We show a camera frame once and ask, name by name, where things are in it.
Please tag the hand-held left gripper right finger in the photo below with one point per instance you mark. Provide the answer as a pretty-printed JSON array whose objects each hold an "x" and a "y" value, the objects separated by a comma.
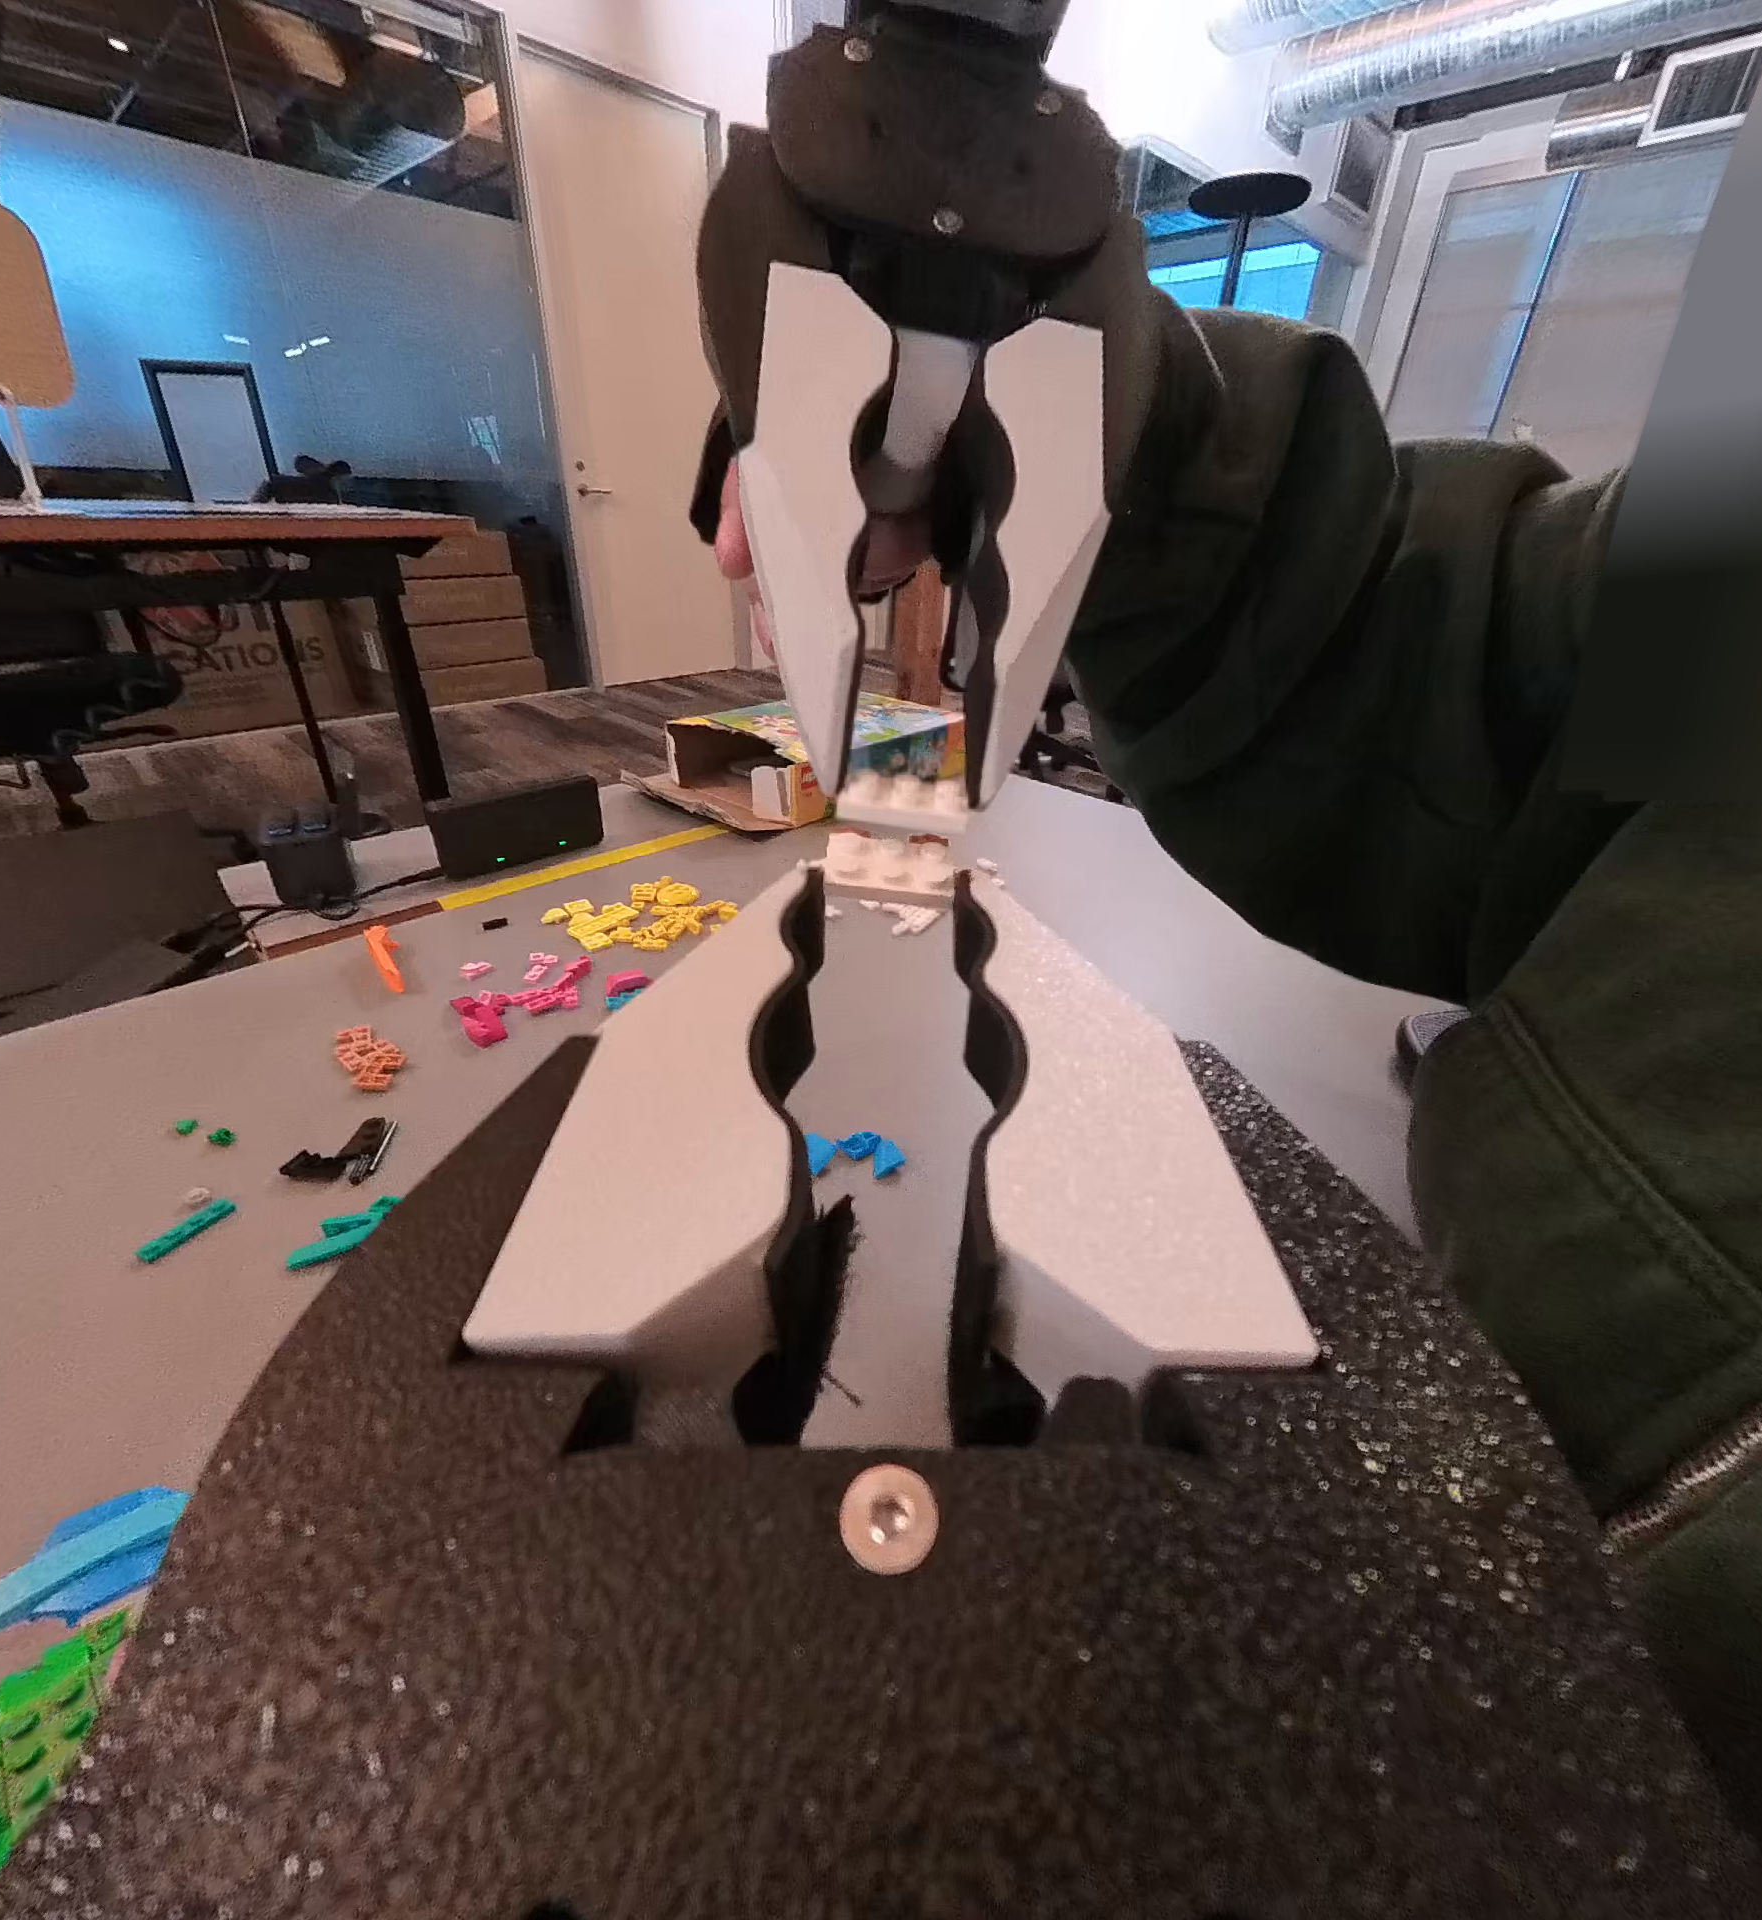
[{"x": 1122, "y": 1184}]

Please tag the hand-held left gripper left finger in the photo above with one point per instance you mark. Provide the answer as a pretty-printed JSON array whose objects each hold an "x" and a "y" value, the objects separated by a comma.
[{"x": 671, "y": 1170}]

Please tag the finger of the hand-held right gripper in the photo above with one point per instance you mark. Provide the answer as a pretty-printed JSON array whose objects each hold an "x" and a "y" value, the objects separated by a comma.
[
  {"x": 807, "y": 495},
  {"x": 1052, "y": 495}
]

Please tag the white lego plate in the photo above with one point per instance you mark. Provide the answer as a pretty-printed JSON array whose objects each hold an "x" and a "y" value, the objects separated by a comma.
[{"x": 903, "y": 803}]

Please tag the white lego brick assembly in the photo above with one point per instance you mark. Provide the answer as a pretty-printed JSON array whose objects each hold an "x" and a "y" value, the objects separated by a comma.
[{"x": 890, "y": 874}]

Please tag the blue lego pieces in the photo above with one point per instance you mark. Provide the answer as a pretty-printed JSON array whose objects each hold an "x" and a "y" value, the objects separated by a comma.
[{"x": 860, "y": 1152}]

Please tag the pile of pink lego pieces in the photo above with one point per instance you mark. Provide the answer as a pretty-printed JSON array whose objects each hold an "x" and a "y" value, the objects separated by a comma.
[{"x": 536, "y": 1003}]

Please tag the pile of yellow lego pieces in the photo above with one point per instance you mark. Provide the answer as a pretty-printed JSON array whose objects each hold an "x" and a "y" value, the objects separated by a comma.
[{"x": 641, "y": 917}]

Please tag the colourful lego box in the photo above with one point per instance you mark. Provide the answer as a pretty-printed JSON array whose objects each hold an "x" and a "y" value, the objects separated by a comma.
[{"x": 760, "y": 773}]

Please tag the pile of salmon lego tiles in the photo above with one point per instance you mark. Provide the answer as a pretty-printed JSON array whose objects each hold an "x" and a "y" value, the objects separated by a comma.
[{"x": 368, "y": 1055}]

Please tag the teal lego pieces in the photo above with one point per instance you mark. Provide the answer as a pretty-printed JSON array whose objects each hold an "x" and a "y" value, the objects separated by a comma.
[{"x": 340, "y": 1232}]

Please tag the scattered small white lego pieces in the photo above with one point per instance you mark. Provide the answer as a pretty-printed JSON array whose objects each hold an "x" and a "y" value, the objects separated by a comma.
[{"x": 913, "y": 917}]

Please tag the black lego pieces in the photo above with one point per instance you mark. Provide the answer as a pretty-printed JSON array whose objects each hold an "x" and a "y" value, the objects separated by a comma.
[{"x": 329, "y": 1156}]

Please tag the orange lego piece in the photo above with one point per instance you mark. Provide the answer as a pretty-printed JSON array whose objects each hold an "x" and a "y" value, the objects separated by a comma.
[{"x": 385, "y": 961}]

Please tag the small green lego pieces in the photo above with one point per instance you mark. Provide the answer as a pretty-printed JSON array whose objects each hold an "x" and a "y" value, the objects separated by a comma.
[{"x": 205, "y": 1131}]

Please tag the teal lego piece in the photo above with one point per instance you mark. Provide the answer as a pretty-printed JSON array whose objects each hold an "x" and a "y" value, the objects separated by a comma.
[{"x": 184, "y": 1232}]

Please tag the blue lego flower model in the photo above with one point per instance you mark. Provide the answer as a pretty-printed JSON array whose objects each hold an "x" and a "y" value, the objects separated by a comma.
[{"x": 63, "y": 1568}]

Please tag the green lego build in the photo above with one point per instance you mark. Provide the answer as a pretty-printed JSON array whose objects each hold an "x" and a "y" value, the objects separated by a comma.
[{"x": 27, "y": 1740}]

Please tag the person's right hand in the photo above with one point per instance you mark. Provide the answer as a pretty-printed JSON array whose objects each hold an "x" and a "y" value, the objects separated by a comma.
[{"x": 735, "y": 528}]

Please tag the white door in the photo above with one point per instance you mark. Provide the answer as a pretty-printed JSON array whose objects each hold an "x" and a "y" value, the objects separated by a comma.
[{"x": 626, "y": 376}]

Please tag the black floor lamp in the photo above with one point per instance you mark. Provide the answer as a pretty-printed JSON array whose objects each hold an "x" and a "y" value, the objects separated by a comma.
[{"x": 1248, "y": 195}]

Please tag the yellow tape strip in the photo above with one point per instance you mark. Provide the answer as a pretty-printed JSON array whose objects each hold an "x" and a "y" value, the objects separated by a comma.
[{"x": 580, "y": 868}]

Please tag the stack of plain cardboard boxes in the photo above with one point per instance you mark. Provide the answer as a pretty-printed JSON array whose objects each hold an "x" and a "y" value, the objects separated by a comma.
[{"x": 476, "y": 615}]

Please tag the black box with green light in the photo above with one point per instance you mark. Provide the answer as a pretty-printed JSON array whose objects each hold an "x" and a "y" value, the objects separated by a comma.
[{"x": 515, "y": 824}]

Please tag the black battery charger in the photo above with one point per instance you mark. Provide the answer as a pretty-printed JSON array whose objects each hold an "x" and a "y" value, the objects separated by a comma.
[{"x": 309, "y": 856}]

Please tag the person's green zip jacket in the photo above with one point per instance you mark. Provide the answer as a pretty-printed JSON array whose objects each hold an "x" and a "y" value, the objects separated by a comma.
[{"x": 1645, "y": 1201}]

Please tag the printed cardboard box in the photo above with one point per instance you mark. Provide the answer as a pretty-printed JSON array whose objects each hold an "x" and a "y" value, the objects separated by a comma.
[{"x": 236, "y": 668}]

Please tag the framed whiteboard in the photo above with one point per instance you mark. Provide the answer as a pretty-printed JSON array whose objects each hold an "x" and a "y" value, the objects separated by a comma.
[{"x": 210, "y": 431}]

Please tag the wooden desk with black legs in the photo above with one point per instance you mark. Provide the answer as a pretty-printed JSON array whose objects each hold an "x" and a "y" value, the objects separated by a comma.
[{"x": 191, "y": 528}]

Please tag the silver ceiling duct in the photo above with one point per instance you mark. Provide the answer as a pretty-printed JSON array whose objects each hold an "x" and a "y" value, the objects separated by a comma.
[{"x": 1497, "y": 67}]

